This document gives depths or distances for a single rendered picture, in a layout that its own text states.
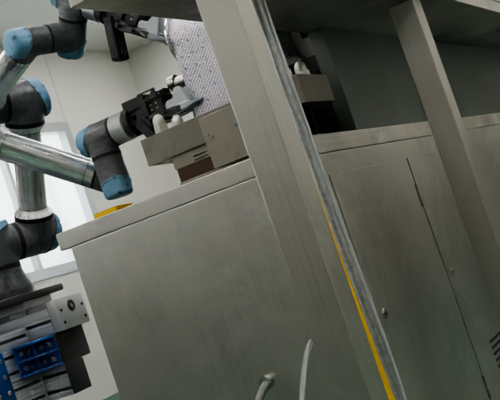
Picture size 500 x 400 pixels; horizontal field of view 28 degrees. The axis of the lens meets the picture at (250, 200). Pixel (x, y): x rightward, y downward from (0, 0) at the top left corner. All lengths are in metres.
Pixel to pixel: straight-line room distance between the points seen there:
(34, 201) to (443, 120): 1.32
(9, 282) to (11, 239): 0.13
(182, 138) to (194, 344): 0.44
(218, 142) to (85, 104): 6.31
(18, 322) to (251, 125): 1.65
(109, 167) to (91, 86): 6.09
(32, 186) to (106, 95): 5.68
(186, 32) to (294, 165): 1.00
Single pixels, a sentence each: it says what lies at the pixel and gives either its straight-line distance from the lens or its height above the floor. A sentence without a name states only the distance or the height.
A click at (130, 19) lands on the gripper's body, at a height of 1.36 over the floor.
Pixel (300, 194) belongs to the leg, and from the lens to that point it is 1.39.
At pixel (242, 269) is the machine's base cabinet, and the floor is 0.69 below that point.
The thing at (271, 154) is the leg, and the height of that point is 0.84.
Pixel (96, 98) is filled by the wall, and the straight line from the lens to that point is 8.52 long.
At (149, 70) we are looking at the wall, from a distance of 9.01.
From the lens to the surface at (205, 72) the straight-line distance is 2.33.
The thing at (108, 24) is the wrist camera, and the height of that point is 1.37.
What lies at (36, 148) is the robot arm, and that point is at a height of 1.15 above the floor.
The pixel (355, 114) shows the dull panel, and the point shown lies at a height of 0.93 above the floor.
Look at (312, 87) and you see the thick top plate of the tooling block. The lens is 2.06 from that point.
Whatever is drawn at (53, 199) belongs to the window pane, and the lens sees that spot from 7.68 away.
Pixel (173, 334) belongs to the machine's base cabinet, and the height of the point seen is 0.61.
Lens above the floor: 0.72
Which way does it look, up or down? 3 degrees up
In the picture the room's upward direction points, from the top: 19 degrees counter-clockwise
